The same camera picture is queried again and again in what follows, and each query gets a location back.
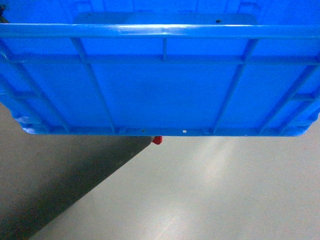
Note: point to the red table corner cap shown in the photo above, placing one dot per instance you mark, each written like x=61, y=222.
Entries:
x=157, y=140

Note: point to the large blue plastic crate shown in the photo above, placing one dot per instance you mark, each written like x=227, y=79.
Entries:
x=161, y=67

